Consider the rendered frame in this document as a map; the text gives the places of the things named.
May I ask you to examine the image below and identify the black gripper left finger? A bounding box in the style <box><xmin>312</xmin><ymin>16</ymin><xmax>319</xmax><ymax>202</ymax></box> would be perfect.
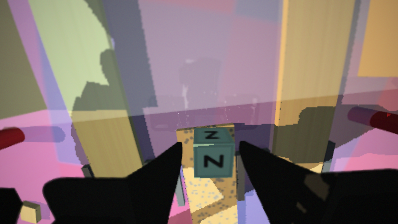
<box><xmin>42</xmin><ymin>142</ymin><xmax>183</xmax><ymax>224</ymax></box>

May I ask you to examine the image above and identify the teal cube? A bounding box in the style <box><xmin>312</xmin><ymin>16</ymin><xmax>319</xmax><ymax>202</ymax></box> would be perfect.
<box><xmin>193</xmin><ymin>128</ymin><xmax>235</xmax><ymax>178</ymax></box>

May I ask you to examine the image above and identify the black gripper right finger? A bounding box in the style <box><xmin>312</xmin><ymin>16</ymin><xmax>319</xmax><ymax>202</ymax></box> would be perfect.
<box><xmin>239</xmin><ymin>141</ymin><xmax>398</xmax><ymax>224</ymax></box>

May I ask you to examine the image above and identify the red cylinder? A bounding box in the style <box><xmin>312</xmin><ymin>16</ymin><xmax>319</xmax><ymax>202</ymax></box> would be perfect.
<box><xmin>0</xmin><ymin>128</ymin><xmax>25</xmax><ymax>150</ymax></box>
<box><xmin>370</xmin><ymin>111</ymin><xmax>398</xmax><ymax>134</ymax></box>

